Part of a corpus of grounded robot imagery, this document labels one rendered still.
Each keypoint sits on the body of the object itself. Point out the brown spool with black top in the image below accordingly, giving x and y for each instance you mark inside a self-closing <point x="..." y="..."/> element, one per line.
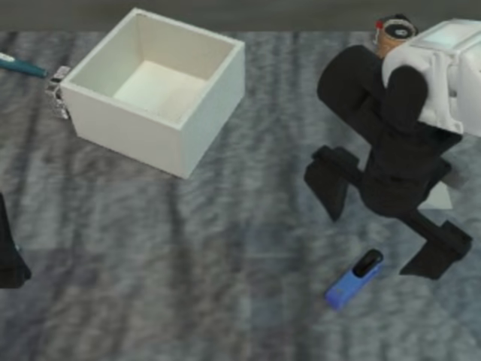
<point x="391" y="41"/>

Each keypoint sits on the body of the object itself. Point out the teal pen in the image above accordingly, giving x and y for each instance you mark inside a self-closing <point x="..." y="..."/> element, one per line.
<point x="22" y="67"/>

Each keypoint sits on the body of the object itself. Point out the blue stapler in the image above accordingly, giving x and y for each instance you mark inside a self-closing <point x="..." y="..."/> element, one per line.
<point x="349" y="284"/>

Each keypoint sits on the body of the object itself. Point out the silver metal clip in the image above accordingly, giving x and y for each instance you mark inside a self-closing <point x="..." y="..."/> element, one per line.
<point x="57" y="92"/>

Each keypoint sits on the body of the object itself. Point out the white open square box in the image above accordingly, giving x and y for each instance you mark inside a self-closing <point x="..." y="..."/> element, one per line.
<point x="150" y="94"/>

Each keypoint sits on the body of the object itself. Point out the grey fabric table cover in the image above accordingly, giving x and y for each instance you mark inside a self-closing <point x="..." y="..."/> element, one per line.
<point x="225" y="263"/>

